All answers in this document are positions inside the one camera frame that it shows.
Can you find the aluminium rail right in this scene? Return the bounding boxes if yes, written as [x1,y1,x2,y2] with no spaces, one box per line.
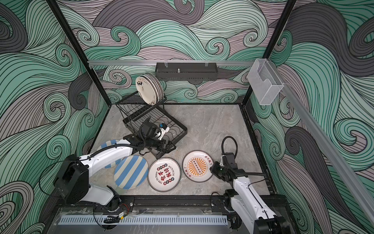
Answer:
[266,59,374,224]

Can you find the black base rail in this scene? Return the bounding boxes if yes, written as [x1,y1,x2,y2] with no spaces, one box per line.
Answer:
[55,194,290,214]

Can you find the blue striped plate far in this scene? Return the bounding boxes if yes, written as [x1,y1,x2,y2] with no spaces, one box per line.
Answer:
[97,139,122,169]

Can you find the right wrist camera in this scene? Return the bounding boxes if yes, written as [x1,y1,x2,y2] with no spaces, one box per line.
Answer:
[220,155,229,167]

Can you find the clear plastic holder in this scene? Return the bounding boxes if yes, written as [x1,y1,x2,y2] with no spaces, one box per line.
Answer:
[247,58,284,106]

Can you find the black perforated metal tray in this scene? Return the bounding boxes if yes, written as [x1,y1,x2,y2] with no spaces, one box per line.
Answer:
[155,63,218,81]

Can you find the aluminium rail back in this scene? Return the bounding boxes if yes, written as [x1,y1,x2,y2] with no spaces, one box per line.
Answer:
[87,59,254,67]

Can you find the blue striped plate near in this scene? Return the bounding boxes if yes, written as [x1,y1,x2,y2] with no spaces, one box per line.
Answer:
[114,155,149,190]

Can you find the white plate red characters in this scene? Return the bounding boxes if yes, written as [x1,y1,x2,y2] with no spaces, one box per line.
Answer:
[148,158,181,192]

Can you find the blue striped plate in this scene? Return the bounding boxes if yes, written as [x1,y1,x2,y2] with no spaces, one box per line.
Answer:
[97,139,122,169]
[114,155,149,190]

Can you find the cream plate with drawing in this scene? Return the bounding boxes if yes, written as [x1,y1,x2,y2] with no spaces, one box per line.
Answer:
[135,76,158,106]

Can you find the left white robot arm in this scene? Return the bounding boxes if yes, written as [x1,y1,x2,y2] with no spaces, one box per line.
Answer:
[54,120,176,212]

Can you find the black wire dish rack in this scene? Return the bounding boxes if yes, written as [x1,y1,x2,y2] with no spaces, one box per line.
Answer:
[116,91,188,159]

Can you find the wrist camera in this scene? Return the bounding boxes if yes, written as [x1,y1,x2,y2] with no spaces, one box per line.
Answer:
[220,155,229,167]
[157,123,170,140]

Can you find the white slotted cable duct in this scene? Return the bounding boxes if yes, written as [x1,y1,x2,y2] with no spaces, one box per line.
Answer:
[57,215,228,226]

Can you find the aluminium rail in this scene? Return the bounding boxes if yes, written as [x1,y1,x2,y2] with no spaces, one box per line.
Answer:
[266,59,374,224]
[87,59,254,67]

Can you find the green red rimmed plate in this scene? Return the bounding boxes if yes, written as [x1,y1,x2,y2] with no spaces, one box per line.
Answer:
[152,75,165,101]

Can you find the orange sunburst plate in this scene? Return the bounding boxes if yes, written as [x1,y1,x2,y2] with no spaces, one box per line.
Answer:
[182,150,214,183]

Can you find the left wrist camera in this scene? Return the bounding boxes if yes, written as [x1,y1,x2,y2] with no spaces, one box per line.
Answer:
[157,123,170,140]

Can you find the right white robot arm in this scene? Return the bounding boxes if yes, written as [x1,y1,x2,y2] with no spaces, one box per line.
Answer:
[209,136,291,234]

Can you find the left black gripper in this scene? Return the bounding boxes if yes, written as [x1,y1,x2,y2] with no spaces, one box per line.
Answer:
[145,136,177,154]

